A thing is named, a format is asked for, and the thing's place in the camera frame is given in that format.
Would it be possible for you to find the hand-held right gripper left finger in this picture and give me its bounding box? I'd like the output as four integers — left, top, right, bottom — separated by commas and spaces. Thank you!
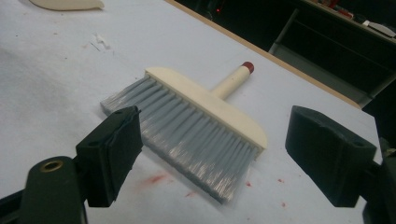
76, 105, 145, 208

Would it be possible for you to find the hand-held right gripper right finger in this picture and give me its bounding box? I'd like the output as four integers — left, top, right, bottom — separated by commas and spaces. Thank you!
284, 105, 378, 208

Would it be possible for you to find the cream brush with grey bristles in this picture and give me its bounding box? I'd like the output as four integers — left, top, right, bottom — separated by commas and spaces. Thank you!
100, 61, 269, 205

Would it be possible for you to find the cream plastic dustpan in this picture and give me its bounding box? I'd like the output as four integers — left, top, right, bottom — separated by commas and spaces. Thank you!
28, 0, 106, 12

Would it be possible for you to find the light wooden desk top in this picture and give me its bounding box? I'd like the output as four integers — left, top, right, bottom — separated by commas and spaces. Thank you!
300, 0, 396, 43

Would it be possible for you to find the white metal desk frame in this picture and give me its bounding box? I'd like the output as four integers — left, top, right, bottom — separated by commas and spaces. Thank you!
268, 8, 396, 106

